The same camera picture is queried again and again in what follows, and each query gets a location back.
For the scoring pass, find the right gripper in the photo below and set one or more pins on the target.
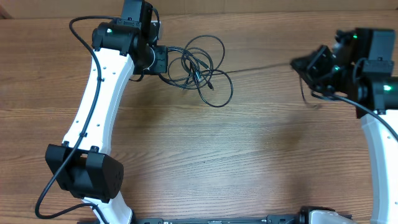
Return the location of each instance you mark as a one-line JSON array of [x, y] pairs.
[[307, 66]]

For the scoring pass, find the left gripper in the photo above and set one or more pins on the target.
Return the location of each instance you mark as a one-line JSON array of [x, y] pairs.
[[161, 66]]

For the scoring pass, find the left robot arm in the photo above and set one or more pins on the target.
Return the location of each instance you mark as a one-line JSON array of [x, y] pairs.
[[123, 48]]

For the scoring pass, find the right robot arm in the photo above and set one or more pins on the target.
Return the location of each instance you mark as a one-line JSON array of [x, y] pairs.
[[358, 70]]

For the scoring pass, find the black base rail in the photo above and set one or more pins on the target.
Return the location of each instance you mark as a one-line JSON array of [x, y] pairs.
[[305, 215]]

